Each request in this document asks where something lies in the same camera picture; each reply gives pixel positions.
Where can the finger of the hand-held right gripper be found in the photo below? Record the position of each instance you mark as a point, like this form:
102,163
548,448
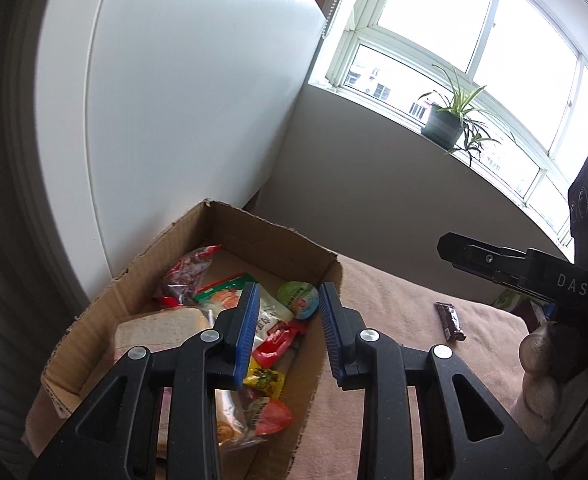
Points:
474,255

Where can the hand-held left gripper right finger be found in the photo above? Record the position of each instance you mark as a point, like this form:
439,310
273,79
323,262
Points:
330,332

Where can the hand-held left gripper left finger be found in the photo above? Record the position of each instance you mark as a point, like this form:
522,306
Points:
248,332

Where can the green lidded jelly cup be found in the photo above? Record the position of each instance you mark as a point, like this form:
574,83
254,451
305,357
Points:
298,300

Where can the cardboard box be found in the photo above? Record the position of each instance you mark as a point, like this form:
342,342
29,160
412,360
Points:
269,252

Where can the clear bag of mixed candies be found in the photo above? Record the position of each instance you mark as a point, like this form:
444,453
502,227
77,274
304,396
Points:
266,417

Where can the sliced bread packet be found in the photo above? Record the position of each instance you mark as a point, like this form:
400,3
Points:
159,330

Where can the person's right hand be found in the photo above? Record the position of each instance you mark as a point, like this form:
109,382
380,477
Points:
541,360

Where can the white snack packet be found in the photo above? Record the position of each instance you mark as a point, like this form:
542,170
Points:
270,317

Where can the red snack packet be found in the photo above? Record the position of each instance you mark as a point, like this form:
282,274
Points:
276,345

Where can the green and orange snack packet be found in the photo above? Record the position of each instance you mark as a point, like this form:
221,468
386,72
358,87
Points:
221,292

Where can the brown chocolate bar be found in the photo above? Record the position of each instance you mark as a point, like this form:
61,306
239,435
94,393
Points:
450,321

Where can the pink tablecloth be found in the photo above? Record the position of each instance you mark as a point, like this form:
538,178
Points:
399,315

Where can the red dates bag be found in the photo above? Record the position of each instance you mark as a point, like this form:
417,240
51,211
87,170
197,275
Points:
186,272

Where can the potted spider plant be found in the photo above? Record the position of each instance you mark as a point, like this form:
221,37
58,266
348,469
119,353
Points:
444,127

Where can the white cabinet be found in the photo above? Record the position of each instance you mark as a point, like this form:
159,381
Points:
189,110

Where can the white ribbed panel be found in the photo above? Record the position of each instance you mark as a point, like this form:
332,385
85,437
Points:
9,260

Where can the white framed window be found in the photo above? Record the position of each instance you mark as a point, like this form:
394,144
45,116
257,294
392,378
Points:
439,5

